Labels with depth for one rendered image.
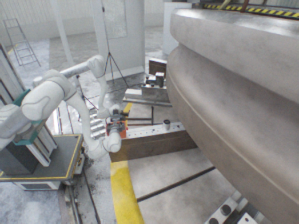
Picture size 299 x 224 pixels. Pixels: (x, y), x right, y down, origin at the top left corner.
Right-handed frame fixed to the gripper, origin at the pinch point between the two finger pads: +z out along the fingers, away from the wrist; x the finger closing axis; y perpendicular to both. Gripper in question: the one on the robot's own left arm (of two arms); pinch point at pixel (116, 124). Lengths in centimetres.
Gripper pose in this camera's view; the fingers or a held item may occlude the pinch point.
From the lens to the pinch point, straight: 152.4
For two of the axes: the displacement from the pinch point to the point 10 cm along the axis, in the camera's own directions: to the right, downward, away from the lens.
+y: 0.2, 8.5, 5.3
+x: -9.8, 1.3, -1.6
